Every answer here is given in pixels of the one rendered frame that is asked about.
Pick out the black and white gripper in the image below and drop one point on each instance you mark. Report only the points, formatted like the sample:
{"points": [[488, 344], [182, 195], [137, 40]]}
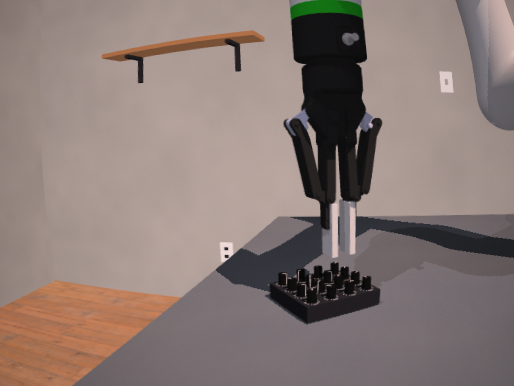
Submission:
{"points": [[334, 108]]}

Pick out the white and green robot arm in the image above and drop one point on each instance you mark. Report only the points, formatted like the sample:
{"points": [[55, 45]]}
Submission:
{"points": [[325, 31]]}

